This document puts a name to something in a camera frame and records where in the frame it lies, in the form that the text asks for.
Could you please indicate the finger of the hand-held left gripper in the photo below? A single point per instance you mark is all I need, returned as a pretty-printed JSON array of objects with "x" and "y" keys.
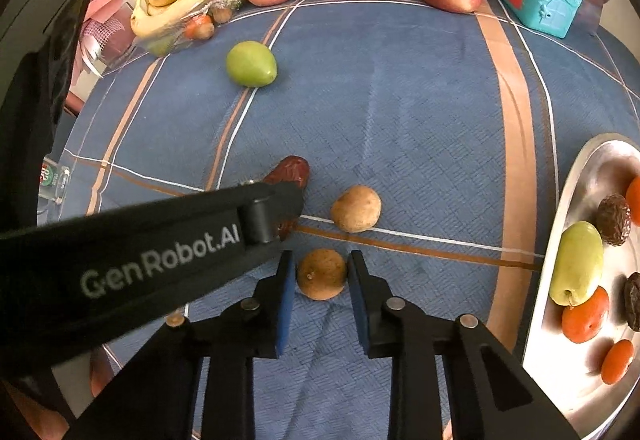
[{"x": 265, "y": 215}]

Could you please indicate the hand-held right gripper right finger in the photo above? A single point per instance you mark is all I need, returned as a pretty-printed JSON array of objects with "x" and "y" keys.
[{"x": 359, "y": 300}]

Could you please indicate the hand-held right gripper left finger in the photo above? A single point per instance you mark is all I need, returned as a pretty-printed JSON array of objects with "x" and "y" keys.
[{"x": 286, "y": 305}]

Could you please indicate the brown longan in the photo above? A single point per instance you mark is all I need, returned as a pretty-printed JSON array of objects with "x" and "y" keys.
[
  {"x": 356, "y": 208},
  {"x": 322, "y": 274}
]

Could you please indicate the dried red date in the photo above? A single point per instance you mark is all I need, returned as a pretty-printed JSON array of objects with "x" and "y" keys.
[
  {"x": 292, "y": 172},
  {"x": 633, "y": 300}
]

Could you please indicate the elongated green jujube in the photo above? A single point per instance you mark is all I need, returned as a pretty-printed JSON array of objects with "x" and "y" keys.
[{"x": 575, "y": 260}]

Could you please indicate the mandarin orange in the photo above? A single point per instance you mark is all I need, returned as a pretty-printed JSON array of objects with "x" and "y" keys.
[
  {"x": 634, "y": 200},
  {"x": 617, "y": 360},
  {"x": 585, "y": 315}
]

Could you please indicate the large wrinkled dried date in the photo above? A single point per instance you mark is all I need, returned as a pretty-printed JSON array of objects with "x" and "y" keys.
[{"x": 613, "y": 219}]

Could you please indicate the round stainless steel plate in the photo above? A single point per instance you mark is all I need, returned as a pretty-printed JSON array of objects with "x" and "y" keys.
[{"x": 595, "y": 159}]

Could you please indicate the clear glass with label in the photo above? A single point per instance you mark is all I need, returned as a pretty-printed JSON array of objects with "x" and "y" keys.
[{"x": 55, "y": 180}]

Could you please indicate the round green jujube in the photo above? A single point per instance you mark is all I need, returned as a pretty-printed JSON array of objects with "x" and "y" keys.
[{"x": 251, "y": 63}]

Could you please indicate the clear plastic fruit container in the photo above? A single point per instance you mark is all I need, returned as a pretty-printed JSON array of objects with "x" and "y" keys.
[{"x": 165, "y": 45}]

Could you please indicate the pink wrapped bouquet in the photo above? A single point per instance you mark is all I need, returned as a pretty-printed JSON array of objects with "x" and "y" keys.
[{"x": 100, "y": 19}]

